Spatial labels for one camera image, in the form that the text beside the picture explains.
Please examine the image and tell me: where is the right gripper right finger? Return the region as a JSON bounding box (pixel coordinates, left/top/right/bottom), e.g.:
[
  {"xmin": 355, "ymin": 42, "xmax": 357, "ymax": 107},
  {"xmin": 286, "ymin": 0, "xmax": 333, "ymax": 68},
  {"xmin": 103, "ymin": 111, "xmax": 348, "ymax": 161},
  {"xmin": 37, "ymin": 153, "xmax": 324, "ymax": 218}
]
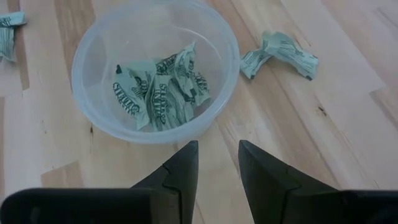
[{"xmin": 238, "ymin": 139, "xmax": 340, "ymax": 224}]

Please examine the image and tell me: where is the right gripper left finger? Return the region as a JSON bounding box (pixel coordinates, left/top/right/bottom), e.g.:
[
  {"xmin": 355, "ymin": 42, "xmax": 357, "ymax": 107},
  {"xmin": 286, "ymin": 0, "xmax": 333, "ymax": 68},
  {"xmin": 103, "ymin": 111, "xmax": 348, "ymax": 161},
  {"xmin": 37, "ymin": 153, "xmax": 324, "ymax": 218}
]
[{"xmin": 132, "ymin": 140, "xmax": 200, "ymax": 224}]

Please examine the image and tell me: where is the green stevia sweetener packet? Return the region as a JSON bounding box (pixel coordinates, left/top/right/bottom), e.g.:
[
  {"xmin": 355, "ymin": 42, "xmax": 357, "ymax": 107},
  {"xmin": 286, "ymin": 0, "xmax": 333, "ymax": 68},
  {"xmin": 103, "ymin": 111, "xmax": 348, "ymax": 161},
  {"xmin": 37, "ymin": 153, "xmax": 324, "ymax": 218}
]
[
  {"xmin": 145, "ymin": 74, "xmax": 195, "ymax": 132},
  {"xmin": 112, "ymin": 60, "xmax": 156, "ymax": 131},
  {"xmin": 239, "ymin": 30, "xmax": 320, "ymax": 82},
  {"xmin": 0, "ymin": 11, "xmax": 27, "ymax": 63},
  {"xmin": 186, "ymin": 70, "xmax": 212, "ymax": 108},
  {"xmin": 155, "ymin": 42, "xmax": 197, "ymax": 97}
]

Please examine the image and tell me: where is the clear plastic container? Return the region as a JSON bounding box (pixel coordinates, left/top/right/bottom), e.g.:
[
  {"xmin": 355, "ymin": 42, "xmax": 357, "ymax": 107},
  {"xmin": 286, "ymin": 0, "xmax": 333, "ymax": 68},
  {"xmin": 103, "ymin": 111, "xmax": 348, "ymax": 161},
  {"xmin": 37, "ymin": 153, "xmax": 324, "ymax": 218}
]
[{"xmin": 70, "ymin": 0, "xmax": 241, "ymax": 145}]

